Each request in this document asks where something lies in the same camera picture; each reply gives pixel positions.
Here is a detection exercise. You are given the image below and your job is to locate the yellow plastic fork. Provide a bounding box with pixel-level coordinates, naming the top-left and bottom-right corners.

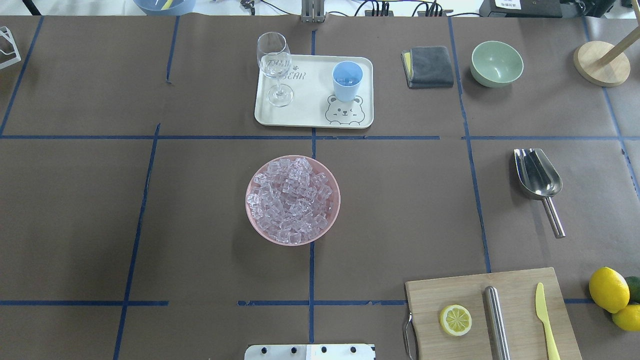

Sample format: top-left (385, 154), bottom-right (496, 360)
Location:
top-left (160, 0), bottom-right (174, 11)

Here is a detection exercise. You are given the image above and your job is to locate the wooden cutting board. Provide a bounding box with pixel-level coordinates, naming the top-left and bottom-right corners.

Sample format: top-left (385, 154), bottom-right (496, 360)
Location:
top-left (405, 268), bottom-right (582, 360)

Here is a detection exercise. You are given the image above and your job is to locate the white wire cup rack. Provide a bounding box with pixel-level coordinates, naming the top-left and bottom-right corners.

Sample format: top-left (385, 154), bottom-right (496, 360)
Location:
top-left (0, 26), bottom-right (22, 69)

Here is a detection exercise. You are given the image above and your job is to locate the grey folded cloth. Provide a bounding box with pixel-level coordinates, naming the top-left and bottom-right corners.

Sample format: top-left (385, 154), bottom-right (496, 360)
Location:
top-left (401, 46), bottom-right (454, 89)

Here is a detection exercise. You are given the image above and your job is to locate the yellow plastic knife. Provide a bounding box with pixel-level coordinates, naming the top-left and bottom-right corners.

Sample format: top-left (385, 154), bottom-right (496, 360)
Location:
top-left (534, 282), bottom-right (561, 360)

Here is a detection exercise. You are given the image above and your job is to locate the clear wine glass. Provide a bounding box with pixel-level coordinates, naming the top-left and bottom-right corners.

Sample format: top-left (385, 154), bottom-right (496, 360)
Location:
top-left (256, 31), bottom-right (294, 108)

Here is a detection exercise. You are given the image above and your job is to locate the blue plastic cup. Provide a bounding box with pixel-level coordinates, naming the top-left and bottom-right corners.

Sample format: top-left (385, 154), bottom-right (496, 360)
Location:
top-left (332, 61), bottom-right (364, 102)

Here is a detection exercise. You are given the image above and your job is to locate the blue bowl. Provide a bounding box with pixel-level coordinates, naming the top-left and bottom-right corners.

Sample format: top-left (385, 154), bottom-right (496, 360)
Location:
top-left (134, 0), bottom-right (196, 16)

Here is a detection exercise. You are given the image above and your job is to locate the steel rod tool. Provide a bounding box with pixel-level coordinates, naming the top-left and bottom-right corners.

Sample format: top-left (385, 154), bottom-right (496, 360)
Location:
top-left (483, 285), bottom-right (511, 360)

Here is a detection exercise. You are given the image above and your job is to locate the metal ice scoop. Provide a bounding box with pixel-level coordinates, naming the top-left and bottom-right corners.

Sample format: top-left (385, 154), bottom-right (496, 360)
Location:
top-left (513, 148), bottom-right (566, 239)

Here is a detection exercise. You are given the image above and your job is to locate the green ceramic bowl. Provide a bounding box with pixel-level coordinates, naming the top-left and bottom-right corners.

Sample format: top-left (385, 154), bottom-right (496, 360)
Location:
top-left (470, 40), bottom-right (524, 88)

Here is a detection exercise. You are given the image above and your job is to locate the pile of ice cubes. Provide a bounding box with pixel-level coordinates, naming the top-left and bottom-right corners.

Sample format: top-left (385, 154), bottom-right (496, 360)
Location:
top-left (246, 157), bottom-right (334, 245)

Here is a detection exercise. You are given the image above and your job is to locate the small yellow lemon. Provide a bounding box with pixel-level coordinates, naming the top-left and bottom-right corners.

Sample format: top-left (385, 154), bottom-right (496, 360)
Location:
top-left (611, 304), bottom-right (640, 332)

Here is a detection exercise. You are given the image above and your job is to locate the lemon half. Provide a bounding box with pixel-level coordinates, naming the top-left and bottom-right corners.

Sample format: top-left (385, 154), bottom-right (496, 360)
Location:
top-left (438, 304), bottom-right (473, 337)

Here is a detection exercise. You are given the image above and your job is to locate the large yellow lemon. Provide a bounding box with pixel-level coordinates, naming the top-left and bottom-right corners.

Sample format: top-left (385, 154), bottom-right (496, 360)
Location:
top-left (589, 266), bottom-right (630, 314)

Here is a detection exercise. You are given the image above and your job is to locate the cream bear serving tray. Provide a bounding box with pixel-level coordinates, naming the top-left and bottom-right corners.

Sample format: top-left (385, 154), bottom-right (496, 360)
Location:
top-left (254, 54), bottom-right (375, 129)

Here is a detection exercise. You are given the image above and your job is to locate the wooden stand with base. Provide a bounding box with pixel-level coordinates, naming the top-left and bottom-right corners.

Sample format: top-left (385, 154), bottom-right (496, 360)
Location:
top-left (573, 0), bottom-right (640, 88)

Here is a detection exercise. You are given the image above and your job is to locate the aluminium frame post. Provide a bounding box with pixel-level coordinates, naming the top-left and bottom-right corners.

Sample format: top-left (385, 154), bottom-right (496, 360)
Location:
top-left (301, 0), bottom-right (326, 23)

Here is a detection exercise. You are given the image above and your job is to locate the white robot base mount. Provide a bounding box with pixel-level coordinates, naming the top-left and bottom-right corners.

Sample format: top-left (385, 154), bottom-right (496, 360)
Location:
top-left (244, 343), bottom-right (377, 360)

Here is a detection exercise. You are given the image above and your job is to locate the pink bowl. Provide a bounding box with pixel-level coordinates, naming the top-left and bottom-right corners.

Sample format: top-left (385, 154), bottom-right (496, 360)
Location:
top-left (245, 154), bottom-right (342, 246)

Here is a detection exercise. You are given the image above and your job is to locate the green lime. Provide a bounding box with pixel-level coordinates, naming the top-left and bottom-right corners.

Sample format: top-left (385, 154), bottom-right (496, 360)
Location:
top-left (624, 276), bottom-right (640, 305)

